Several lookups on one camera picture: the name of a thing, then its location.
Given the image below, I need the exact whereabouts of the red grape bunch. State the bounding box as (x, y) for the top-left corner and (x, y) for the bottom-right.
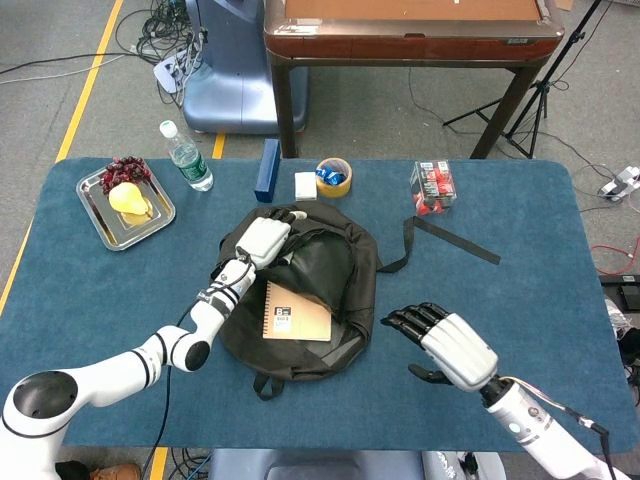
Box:
(98, 155), (153, 195)

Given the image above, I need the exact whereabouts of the blue snack wrapper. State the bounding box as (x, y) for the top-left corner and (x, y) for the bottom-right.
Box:
(315, 163), (347, 184)

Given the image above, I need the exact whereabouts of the yellow pear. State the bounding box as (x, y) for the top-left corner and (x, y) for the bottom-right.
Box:
(108, 181), (154, 220)

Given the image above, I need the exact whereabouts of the blue rectangular box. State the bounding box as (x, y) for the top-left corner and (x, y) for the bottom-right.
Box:
(253, 138), (282, 203)

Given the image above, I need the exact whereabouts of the black floor cable bundle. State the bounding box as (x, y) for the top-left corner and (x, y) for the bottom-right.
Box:
(115, 0), (206, 109)

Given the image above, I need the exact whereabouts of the grey robot body base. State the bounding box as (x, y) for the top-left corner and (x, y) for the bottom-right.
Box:
(207, 448), (506, 480)

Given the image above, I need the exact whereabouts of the yellow tape roll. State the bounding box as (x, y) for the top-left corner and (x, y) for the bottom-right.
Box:
(315, 157), (354, 199)

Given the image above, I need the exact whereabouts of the brown mahjong table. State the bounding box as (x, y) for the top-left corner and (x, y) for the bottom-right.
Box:
(263, 0), (566, 160)

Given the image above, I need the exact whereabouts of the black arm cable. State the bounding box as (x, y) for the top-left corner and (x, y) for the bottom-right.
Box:
(504, 377), (619, 480)
(147, 299), (201, 480)

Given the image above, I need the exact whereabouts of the blue table mat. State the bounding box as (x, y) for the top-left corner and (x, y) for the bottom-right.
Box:
(0, 157), (632, 454)

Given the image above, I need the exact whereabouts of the black fabric backpack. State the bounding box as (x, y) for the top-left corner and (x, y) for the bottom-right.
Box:
(215, 201), (502, 401)

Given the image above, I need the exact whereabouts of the kraft spiral notebook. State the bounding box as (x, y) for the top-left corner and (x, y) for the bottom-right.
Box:
(261, 280), (333, 343)

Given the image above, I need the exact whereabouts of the clear plastic water bottle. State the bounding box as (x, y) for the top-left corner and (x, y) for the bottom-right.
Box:
(159, 120), (215, 193)

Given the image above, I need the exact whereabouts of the small white box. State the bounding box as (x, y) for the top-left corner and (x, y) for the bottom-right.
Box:
(293, 171), (320, 202)

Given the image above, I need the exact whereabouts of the clear box of red bottles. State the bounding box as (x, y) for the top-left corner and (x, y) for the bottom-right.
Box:
(409, 159), (458, 216)

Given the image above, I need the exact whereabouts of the metal serving tray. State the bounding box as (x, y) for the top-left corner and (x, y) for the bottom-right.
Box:
(75, 166), (177, 252)

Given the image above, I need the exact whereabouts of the black foot pedal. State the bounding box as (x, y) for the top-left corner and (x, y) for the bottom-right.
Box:
(599, 273), (640, 314)

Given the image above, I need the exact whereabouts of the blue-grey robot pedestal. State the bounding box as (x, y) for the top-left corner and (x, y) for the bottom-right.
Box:
(182, 0), (310, 135)

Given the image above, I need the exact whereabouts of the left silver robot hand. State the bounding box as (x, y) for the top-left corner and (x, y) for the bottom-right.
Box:
(234, 208), (309, 271)

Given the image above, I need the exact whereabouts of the red floor cable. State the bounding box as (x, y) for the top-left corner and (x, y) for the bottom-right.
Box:
(592, 244), (640, 274)

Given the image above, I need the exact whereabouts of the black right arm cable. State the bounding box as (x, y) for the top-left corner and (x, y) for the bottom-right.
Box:
(504, 377), (619, 480)

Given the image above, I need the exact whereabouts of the white power strip with plugs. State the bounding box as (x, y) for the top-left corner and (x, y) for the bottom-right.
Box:
(152, 54), (194, 94)
(598, 167), (640, 201)

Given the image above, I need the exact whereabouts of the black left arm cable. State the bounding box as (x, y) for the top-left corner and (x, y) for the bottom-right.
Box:
(147, 299), (201, 480)

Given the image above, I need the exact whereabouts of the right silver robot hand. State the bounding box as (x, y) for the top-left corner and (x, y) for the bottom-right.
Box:
(380, 301), (500, 392)

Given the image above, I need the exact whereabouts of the black tripod stand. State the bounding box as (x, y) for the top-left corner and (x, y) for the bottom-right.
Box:
(442, 0), (606, 160)

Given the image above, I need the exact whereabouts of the brown shoe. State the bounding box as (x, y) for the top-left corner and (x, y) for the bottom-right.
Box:
(89, 462), (143, 480)

